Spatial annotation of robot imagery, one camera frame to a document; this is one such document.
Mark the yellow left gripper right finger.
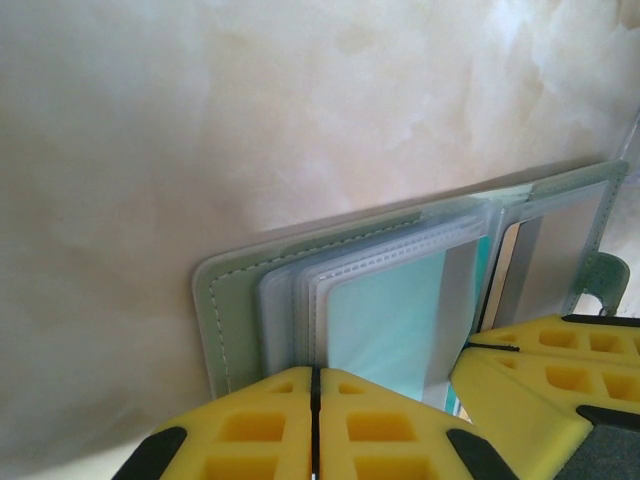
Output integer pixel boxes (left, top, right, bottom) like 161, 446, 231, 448
317, 367, 517, 480

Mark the teal card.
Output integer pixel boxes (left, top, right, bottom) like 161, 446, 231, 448
322, 234, 499, 416

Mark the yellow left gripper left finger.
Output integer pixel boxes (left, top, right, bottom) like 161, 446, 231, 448
113, 364, 317, 480

